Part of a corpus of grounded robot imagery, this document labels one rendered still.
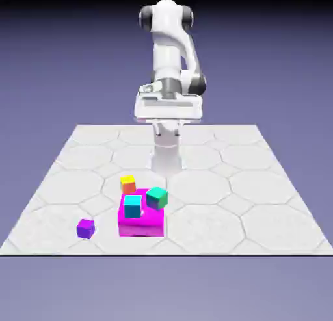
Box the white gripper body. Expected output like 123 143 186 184
133 91 204 125

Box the small yellow cube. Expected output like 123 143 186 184
120 175 137 195

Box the small green cube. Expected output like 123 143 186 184
145 186 169 211

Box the small cyan cube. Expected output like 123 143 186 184
123 194 143 220

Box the small purple cube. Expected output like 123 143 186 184
76 218 96 240

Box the large magenta box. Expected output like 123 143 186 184
117 188 165 238

